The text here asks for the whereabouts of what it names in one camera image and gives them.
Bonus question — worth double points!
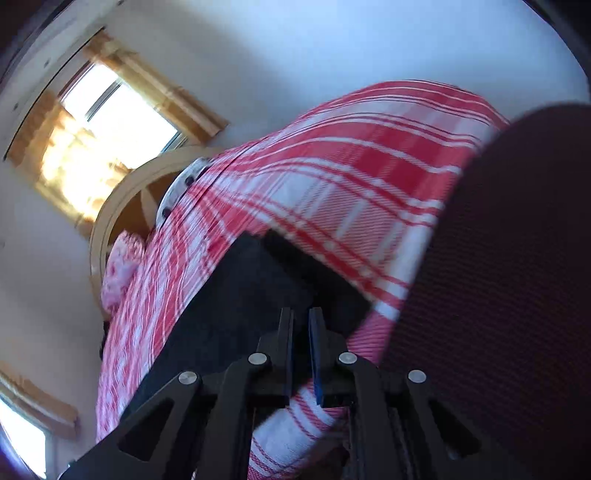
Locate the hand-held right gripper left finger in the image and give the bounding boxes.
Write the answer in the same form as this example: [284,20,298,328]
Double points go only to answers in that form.
[58,307,295,480]

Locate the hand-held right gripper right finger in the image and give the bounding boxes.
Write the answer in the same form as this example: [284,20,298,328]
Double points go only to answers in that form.
[308,307,522,480]

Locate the black pants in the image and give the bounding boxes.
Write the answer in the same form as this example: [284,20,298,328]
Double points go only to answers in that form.
[121,229,374,418]

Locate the red plaid bedspread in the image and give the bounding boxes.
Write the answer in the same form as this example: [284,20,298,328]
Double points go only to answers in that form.
[95,80,511,480]

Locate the pink floral pillow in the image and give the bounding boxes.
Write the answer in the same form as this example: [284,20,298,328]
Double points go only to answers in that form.
[100,231,147,311]

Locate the white pillow with black dots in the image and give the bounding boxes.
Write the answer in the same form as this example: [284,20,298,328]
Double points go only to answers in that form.
[156,157,214,229]

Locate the dark red clothing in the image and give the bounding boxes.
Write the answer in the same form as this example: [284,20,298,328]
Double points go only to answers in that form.
[381,104,591,480]

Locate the cream arched headboard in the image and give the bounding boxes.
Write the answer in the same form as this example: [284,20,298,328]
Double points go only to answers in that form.
[89,145,222,320]

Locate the yellow patterned curtain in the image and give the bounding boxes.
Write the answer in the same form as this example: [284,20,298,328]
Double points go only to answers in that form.
[4,30,229,238]

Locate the window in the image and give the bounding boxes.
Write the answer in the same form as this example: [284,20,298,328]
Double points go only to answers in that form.
[0,397,49,478]
[60,62,186,158]

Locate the pale wooden panel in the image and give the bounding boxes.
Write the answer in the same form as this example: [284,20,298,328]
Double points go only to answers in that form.
[0,0,125,160]

